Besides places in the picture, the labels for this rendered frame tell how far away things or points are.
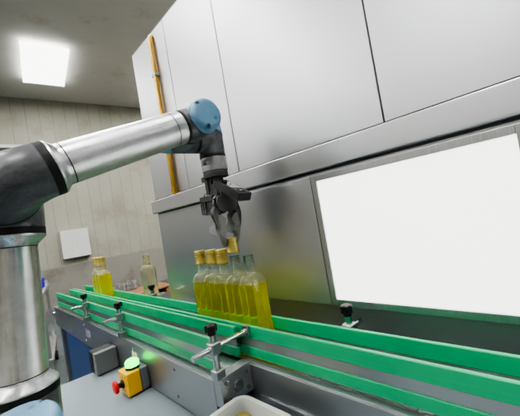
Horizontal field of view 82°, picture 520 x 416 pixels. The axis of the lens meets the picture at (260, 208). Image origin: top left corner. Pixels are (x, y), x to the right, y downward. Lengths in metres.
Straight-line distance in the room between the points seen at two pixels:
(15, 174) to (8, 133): 6.94
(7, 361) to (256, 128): 0.79
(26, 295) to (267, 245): 0.59
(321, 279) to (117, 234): 6.65
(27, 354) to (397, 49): 0.93
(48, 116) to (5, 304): 7.05
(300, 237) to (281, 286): 0.18
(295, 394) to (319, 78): 0.75
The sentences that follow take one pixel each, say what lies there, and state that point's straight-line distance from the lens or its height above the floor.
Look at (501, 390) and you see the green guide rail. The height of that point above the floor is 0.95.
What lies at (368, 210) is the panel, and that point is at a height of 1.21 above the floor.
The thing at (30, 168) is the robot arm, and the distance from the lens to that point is 0.58.
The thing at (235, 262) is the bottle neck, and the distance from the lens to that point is 0.85.
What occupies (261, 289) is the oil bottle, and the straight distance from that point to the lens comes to 0.81.
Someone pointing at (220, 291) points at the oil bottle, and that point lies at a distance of 0.90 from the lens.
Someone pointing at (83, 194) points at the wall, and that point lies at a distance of 7.28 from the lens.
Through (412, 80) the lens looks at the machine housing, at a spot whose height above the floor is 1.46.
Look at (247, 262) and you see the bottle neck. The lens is 0.80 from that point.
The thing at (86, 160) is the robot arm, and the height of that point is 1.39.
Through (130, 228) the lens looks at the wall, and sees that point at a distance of 7.35.
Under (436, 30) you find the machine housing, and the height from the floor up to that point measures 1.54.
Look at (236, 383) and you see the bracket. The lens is 0.82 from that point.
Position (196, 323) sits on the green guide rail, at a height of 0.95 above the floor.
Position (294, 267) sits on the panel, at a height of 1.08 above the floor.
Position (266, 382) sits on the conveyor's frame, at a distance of 0.83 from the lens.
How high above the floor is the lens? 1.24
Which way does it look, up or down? 1 degrees up
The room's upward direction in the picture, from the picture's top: 10 degrees counter-clockwise
